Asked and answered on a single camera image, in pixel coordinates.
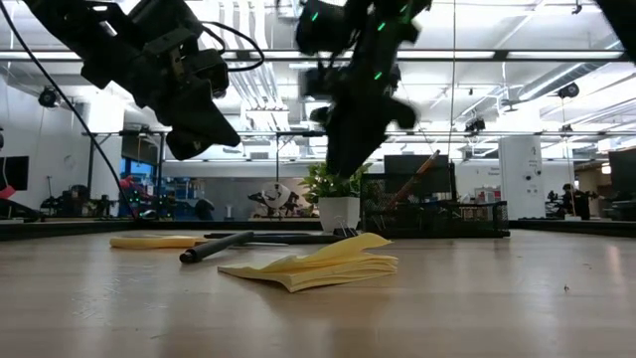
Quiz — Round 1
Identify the long black arm cable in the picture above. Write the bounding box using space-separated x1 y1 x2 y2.
0 0 143 220

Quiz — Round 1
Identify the green plant white pot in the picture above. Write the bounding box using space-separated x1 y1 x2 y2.
299 161 373 234

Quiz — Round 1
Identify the red black background robot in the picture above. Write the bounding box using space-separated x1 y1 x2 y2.
117 174 165 220

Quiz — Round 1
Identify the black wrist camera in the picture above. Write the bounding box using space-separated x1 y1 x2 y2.
126 0 205 51
296 0 349 56

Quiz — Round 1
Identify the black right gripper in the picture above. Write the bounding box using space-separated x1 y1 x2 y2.
300 14 418 178

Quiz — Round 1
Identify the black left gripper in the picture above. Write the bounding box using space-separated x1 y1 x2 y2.
81 29 241 161

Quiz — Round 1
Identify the black binder clip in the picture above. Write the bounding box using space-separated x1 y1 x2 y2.
331 216 360 239

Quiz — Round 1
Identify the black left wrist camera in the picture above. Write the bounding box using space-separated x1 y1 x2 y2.
126 0 205 51

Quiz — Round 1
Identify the black marker pen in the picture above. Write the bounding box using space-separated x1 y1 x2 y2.
178 230 256 266

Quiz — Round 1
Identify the yellow sticky notes pad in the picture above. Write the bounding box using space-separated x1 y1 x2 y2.
217 232 399 294

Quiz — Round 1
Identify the dark monitor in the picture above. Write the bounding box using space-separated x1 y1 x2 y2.
608 148 636 203

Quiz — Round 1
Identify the black table frame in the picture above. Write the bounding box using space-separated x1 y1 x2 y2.
0 218 636 243

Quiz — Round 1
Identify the black background frame stand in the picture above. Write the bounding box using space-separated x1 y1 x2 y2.
81 129 352 220

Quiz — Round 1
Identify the white pillar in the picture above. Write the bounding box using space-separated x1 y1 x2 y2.
498 134 547 220

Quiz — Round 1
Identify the person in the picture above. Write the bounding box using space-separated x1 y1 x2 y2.
559 182 592 221

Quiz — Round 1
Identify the black overhead light bar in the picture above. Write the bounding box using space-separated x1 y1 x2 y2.
0 48 636 64

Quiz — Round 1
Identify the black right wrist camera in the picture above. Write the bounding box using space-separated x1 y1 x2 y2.
296 0 349 56

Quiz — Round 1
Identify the black mesh desk organizer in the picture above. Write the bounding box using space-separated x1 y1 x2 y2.
360 154 511 239

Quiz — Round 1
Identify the black left camera cable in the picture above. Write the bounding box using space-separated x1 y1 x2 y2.
201 20 265 74

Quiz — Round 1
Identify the black monitor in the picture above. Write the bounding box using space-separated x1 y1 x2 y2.
0 155 30 193

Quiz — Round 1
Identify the white round background robot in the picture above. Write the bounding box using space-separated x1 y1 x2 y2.
247 181 304 219

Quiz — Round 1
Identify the orange wooden pencil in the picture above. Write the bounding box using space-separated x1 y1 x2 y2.
386 149 442 213

